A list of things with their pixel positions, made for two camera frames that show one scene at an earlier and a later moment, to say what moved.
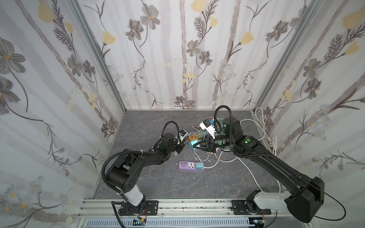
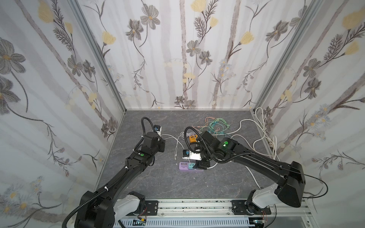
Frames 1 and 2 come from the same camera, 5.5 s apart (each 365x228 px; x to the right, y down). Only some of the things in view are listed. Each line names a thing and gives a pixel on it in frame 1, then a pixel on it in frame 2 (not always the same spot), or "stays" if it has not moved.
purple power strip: [183, 165] stays
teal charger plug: [192, 143] to [190, 166]
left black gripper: [177, 141] to [159, 144]
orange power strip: [193, 137] stays
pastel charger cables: [201, 156] to [184, 135]
